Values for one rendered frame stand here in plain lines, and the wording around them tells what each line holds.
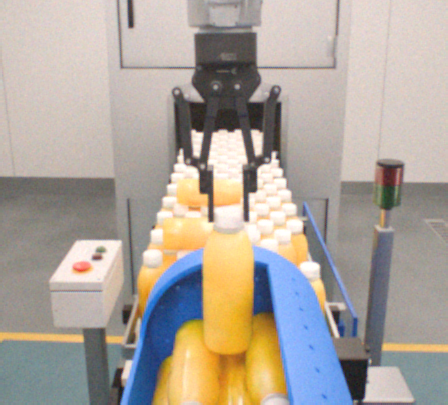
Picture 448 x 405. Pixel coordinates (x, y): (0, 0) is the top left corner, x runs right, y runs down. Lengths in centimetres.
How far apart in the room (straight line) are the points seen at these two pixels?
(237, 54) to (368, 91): 445
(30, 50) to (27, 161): 104
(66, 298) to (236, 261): 46
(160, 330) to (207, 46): 47
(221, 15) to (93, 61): 452
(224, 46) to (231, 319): 35
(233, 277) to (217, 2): 33
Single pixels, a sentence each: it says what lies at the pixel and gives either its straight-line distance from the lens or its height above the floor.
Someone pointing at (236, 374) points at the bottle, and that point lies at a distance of 78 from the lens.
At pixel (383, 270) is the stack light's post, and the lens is 134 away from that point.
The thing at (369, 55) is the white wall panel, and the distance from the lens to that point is 503.
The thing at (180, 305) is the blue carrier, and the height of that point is 112.
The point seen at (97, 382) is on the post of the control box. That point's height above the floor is 82.
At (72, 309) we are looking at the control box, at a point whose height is 104.
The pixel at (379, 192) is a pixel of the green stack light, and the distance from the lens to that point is 127.
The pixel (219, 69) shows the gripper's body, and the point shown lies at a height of 150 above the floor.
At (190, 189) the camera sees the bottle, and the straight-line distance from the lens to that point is 140.
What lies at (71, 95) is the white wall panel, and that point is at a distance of 522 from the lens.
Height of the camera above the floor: 155
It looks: 17 degrees down
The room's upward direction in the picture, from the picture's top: straight up
